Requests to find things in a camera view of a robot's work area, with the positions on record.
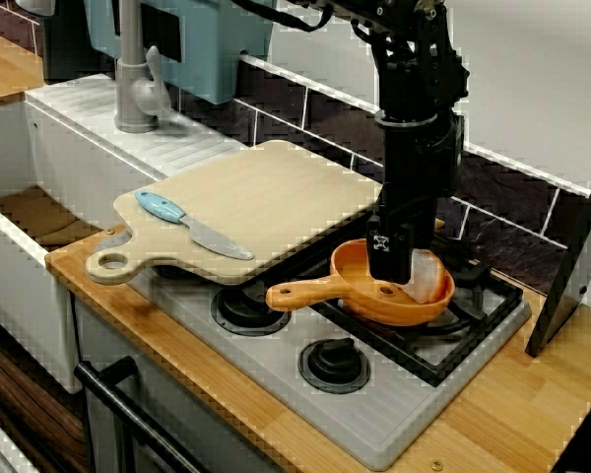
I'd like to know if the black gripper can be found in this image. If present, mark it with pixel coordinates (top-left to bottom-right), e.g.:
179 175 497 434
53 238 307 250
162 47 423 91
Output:
366 111 449 286

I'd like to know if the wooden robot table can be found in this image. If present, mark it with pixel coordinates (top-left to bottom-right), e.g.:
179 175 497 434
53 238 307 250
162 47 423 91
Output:
0 24 45 107

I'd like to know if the blue-handled toy knife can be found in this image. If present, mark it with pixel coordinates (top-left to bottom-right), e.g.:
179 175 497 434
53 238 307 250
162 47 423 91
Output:
134 189 254 261

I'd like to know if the wooden countertop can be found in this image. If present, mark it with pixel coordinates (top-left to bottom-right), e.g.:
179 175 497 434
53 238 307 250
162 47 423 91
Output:
45 221 591 473

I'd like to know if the black slanted panel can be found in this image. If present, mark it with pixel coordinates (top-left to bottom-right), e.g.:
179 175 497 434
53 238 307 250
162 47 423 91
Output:
524 147 591 359

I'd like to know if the black oven door handle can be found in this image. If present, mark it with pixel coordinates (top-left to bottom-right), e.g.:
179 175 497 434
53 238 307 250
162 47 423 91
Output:
73 357 203 473

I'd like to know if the orange toy frying pan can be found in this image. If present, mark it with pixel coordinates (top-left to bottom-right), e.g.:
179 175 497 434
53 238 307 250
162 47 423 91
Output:
265 237 457 329

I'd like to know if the grey toy faucet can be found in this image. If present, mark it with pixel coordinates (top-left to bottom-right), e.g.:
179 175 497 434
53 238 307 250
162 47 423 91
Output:
113 0 173 135

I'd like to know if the white toy oven front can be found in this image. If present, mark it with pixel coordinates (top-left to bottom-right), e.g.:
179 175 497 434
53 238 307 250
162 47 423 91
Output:
71 295 277 473

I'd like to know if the black burner grate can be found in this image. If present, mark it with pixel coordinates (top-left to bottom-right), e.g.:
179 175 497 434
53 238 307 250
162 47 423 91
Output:
270 216 526 388

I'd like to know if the white toy sink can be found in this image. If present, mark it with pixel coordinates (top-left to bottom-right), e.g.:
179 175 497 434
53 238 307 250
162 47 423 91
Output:
0 73 250 395

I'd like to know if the wooden cutting board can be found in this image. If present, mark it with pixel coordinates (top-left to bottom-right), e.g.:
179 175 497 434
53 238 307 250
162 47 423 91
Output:
84 140 386 286

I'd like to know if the grey toy stove top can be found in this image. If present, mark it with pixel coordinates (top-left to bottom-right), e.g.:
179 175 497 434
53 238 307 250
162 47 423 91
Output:
127 236 533 472

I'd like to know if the black stove knob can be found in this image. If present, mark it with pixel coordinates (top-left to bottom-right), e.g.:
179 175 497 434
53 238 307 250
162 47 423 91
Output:
211 283 295 339
297 337 373 395

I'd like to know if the bread slice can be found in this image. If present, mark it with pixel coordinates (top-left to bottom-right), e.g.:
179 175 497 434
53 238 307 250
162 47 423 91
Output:
404 247 449 304

